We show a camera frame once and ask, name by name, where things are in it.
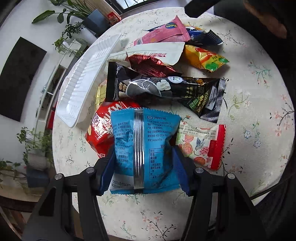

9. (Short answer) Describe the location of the black wall television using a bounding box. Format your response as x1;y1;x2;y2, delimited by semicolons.
1;37;47;121

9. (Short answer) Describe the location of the gold foil snack packet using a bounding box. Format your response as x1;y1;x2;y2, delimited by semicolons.
95;80;107;109

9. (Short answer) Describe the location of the small red paper bag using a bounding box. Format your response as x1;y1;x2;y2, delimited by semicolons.
107;11;121;26

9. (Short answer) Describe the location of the tall plant in blue pot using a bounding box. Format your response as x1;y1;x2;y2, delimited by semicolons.
32;0;110;37

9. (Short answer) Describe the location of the pink snack packet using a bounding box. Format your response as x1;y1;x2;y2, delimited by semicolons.
133;16;191;46

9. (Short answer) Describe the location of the blue snack packet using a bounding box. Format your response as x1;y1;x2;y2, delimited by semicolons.
109;108;181;194

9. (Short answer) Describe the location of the orange yellow snack packet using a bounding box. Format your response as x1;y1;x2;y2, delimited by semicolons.
182;45;229;72

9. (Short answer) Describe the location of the strawberry pattern red snack packet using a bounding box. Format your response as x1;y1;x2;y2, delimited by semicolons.
176;121;226;171

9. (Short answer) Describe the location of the floral round tablecloth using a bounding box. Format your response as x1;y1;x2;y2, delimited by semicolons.
52;6;296;241

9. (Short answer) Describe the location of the white tv cabinet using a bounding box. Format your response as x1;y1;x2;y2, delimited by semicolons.
34;40;88;132

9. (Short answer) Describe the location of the white long snack pouch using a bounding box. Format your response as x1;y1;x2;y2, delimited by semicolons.
107;42;185;67

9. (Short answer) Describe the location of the leafy plant in blue pot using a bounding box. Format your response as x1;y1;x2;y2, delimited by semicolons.
1;159;49;188

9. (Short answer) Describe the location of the dark blue cookie packet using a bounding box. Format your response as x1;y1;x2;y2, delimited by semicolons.
147;24;224;46

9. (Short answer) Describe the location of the plant in white ribbed pot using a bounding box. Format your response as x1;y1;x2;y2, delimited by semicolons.
16;127;53;171

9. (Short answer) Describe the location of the white plastic tray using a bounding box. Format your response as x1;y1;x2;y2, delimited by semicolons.
56;34;121;128

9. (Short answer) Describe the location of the red chocolate ball bag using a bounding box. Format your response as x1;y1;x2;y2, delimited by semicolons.
85;100;140;158

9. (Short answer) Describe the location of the long black snack packet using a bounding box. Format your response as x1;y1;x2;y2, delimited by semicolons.
105;62;226;123

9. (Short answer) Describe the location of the dark red foil snack packet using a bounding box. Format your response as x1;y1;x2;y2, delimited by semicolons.
125;54;182;77

